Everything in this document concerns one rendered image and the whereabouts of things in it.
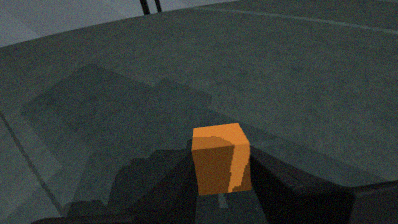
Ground orange block with dark blue square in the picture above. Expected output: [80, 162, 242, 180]
[191, 123, 252, 196]

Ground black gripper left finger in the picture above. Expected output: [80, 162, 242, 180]
[31, 152, 198, 224]

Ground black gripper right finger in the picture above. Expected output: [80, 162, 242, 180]
[249, 146, 398, 224]

